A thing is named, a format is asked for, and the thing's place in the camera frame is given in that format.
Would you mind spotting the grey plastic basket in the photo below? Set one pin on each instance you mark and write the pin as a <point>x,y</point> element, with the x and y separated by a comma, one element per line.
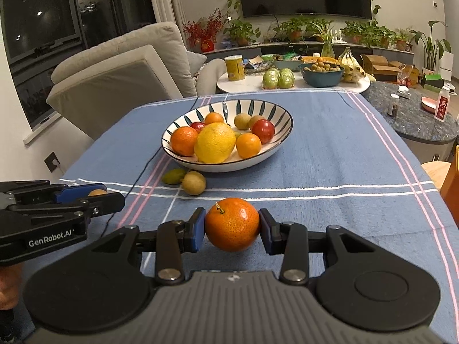
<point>288,64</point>

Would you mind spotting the white window sill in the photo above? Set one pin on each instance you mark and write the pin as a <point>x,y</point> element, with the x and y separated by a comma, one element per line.
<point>41,129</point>

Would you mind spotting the teal bowl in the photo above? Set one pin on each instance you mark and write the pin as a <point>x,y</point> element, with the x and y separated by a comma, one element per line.
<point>321,79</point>

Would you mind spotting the large orange mandarin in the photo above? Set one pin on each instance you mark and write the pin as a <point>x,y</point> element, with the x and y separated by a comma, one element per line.
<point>232,225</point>
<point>183,141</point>

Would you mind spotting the white dark-striped ceramic bowl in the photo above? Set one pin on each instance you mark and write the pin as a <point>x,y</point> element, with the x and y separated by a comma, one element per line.
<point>272,113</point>

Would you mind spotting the round wooden side table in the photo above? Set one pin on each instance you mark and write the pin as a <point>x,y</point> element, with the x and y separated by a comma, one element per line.
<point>434,173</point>

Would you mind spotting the white robot vacuum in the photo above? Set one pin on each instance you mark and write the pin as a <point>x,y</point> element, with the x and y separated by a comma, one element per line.
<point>452,89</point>

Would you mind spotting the banana bunch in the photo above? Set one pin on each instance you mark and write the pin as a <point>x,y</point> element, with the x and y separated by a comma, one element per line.
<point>351,64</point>

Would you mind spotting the pink dish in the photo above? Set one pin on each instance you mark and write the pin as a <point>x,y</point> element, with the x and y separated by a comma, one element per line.
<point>429,104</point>

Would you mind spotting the dark glass window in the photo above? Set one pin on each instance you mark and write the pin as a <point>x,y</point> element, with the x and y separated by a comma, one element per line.
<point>53,25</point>

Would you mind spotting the red plum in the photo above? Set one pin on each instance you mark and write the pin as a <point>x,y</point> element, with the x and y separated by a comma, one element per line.
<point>197,126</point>

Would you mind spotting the white crumpled tissue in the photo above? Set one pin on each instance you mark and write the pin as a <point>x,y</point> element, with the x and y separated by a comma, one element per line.
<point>405,92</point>

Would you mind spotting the dark marble round table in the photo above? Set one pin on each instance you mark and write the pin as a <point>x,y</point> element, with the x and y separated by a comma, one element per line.
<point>412,122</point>

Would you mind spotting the green plastic bowl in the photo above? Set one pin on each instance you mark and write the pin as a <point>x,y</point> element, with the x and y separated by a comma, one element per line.
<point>268,57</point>

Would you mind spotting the grey sofa cushion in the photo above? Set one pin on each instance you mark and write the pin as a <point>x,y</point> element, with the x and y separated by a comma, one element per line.
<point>196,63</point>

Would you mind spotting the white bottle red label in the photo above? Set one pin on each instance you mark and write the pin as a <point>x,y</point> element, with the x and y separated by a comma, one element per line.
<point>441,104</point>

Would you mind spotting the small spice jar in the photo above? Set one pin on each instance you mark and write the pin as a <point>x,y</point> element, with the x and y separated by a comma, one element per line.
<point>393,106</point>

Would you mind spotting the clear plastic snack bag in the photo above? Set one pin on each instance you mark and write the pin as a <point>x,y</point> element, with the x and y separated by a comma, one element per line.
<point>408,75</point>

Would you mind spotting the dark television cabinet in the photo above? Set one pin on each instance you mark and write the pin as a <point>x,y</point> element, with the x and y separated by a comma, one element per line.
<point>229,52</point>

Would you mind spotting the open cardboard box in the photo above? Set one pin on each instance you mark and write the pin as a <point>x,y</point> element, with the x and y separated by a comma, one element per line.
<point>373,61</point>

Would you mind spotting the white air purifier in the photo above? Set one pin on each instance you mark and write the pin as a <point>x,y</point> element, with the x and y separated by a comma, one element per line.
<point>446,62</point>

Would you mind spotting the green flat box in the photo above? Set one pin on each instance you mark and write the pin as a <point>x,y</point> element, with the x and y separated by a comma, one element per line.
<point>432,81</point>

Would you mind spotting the pile of longans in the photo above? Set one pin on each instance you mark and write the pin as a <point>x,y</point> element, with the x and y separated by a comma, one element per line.
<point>321,67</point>

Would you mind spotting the large yellow lemon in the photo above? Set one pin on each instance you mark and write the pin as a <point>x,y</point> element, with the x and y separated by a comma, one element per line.
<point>215,143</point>

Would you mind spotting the red apple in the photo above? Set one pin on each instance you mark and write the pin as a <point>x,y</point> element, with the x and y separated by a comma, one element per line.
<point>263,131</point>

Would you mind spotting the beige sofa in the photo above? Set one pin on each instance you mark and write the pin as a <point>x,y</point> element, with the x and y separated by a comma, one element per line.
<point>118,75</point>

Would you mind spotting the spider plant in glass vase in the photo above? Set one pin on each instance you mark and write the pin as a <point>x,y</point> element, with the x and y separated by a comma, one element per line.
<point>327,44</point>

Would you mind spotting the small orange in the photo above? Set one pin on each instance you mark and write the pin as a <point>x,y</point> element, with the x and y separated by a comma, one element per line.
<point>214,118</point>
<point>248,146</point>

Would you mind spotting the tall large-leaf plant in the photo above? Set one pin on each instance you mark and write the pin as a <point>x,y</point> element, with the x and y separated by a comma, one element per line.
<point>430,43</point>

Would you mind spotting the yellow plastic basket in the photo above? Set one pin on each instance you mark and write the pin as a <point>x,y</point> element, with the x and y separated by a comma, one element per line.
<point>315,60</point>

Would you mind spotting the black wall socket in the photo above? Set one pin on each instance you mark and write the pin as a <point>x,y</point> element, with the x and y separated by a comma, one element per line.
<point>52,160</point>

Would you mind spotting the person's left hand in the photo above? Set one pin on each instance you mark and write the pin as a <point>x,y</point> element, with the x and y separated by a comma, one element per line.
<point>10,286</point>

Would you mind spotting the foil snack packet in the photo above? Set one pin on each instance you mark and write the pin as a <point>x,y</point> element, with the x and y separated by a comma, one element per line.
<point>255,65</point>

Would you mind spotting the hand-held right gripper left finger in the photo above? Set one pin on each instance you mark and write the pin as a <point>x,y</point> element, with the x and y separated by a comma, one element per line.
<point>198,229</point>

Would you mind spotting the yellow canister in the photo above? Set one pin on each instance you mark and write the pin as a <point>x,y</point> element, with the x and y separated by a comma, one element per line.
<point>235,68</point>

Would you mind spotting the red berry plant in vase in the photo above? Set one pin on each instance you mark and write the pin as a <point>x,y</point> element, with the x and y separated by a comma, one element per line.
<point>202,30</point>

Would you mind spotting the green potted plant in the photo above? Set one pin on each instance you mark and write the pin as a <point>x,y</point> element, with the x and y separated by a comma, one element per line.
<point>380,36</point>
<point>400,41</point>
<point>353,32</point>
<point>294,28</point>
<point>242,30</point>

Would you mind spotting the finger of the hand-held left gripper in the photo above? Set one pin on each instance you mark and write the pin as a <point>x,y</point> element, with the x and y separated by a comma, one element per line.
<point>107,202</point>
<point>71,193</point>

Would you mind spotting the white round coffee table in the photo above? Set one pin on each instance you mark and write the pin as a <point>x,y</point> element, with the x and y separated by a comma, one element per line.
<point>251,85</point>

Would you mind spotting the orange wooden box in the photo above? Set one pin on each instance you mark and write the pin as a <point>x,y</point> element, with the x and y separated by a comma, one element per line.
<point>451,190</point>

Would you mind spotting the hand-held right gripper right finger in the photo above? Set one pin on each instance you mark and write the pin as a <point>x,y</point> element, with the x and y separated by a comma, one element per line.
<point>266,231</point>

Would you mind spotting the blue striped tablecloth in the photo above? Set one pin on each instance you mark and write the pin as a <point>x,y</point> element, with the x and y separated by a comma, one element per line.
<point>322,157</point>

